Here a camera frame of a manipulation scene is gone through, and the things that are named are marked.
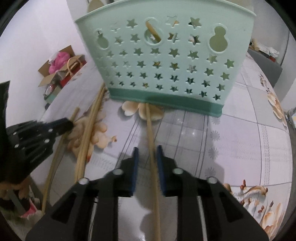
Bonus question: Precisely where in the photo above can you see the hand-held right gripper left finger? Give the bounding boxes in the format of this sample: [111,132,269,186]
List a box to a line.
[25,146,139,241]

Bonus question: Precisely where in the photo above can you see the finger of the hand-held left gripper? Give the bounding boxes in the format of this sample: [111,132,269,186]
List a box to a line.
[14,128,73,168]
[7,118,74,139]

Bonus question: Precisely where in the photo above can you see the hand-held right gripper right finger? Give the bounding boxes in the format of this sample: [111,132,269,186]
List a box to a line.
[157,145,271,241]

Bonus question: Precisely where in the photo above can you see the long wooden chopstick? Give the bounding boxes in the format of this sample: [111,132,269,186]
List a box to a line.
[42,107,80,212]
[145,103,161,241]

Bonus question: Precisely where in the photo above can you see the mint green utensil basket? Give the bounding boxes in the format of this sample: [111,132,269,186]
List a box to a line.
[74,0,257,117]

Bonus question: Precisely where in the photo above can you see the person's left hand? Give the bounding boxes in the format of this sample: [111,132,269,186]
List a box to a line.
[0,181,30,204]

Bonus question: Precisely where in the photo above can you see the teal box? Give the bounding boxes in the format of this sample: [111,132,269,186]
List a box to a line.
[44,89,58,103]

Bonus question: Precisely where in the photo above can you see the brown cardboard box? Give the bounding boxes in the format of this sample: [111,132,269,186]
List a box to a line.
[38,45,86,87]

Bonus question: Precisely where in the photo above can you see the red gift bag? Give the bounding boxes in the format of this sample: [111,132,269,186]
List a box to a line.
[57,56,87,88]

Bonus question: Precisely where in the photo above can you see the pink plastic bag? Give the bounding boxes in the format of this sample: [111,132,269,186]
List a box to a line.
[48,51,71,73]

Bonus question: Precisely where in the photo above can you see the grey cabinet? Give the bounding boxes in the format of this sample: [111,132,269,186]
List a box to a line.
[247,47,283,87]

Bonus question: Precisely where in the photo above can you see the white packets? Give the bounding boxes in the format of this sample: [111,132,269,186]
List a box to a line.
[259,43,280,57]

